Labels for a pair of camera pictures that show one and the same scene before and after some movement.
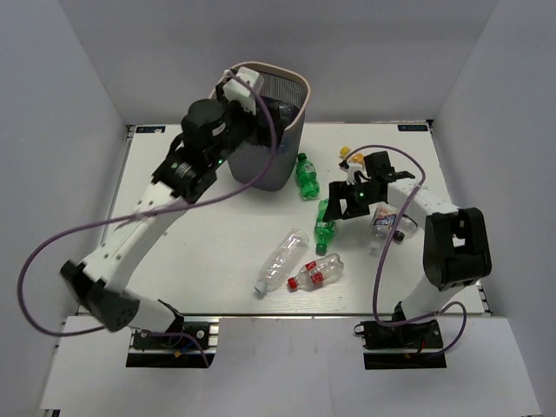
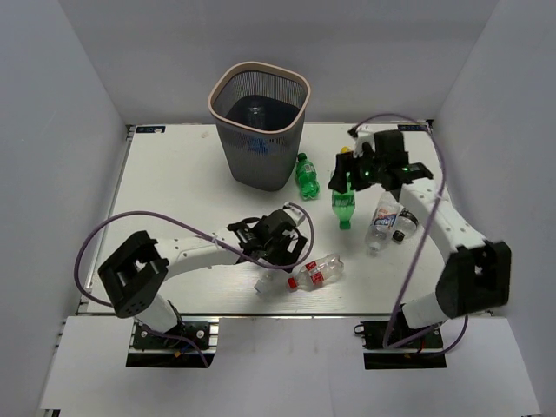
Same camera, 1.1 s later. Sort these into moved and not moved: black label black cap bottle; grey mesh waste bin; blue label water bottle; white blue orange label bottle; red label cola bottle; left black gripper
Moved: left black gripper; blue label water bottle
Not moved: red label cola bottle; black label black cap bottle; grey mesh waste bin; white blue orange label bottle
